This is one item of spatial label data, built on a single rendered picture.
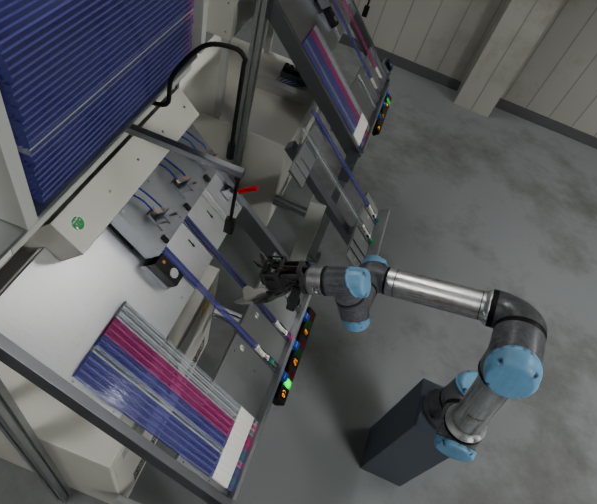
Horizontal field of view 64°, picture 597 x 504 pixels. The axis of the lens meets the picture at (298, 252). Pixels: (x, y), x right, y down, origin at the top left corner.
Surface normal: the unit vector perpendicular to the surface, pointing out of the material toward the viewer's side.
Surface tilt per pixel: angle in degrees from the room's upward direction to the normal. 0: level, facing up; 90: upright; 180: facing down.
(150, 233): 44
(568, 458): 0
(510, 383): 82
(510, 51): 90
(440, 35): 90
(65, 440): 0
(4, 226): 0
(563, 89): 90
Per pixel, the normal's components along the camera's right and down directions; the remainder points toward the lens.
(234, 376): 0.81, -0.17
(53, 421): 0.22, -0.60
